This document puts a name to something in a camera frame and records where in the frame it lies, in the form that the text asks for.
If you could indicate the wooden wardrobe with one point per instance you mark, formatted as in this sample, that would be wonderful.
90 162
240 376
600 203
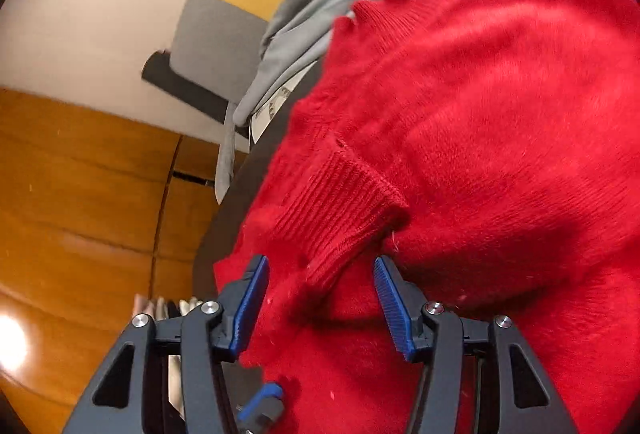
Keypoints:
75 214

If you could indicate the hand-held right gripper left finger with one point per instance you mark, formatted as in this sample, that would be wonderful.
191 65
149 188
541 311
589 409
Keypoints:
247 314

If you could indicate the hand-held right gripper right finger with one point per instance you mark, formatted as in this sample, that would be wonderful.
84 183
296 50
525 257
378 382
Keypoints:
395 314

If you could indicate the red knit sweater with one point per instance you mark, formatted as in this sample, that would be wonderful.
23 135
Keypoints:
475 113

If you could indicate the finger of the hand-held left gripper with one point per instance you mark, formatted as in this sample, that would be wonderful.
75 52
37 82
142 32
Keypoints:
262 396

